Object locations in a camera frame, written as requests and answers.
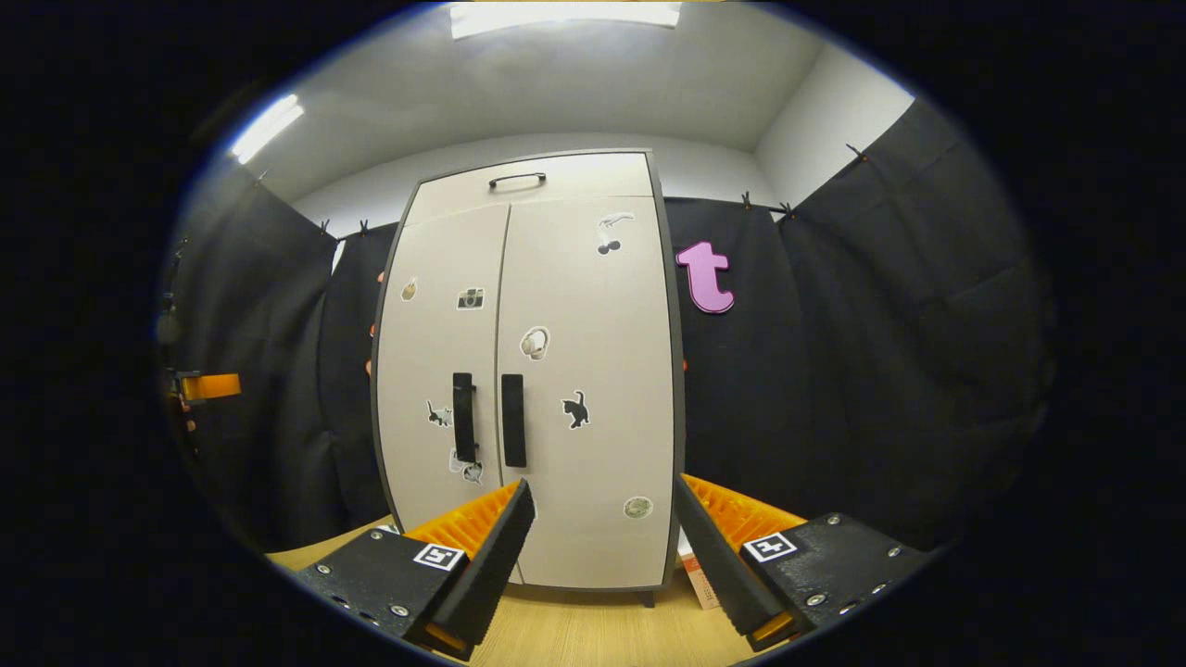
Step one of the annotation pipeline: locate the white and brown box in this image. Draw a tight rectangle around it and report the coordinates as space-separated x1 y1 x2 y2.
679 528 722 610

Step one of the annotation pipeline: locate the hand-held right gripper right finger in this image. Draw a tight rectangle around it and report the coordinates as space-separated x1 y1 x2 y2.
674 474 932 654

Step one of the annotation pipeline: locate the small ceiling light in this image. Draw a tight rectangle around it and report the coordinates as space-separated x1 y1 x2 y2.
232 94 305 165

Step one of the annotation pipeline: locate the white and grey shoe cabinet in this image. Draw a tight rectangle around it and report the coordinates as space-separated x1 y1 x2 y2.
369 150 687 608

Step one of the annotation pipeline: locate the black backdrop cloth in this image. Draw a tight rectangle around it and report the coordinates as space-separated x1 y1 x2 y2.
158 97 1057 557

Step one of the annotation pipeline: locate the large ceiling light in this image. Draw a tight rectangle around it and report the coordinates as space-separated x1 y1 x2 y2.
451 2 682 40

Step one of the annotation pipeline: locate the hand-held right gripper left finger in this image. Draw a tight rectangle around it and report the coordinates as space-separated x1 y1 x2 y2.
295 478 536 661

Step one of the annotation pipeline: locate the black left door handle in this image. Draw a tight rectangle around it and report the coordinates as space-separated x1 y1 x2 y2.
452 372 479 464

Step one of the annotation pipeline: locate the black right door handle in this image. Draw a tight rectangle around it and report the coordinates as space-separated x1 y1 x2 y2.
501 374 527 468

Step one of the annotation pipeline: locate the black door handle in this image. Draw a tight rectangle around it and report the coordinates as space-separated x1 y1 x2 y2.
501 374 527 468
452 372 479 464

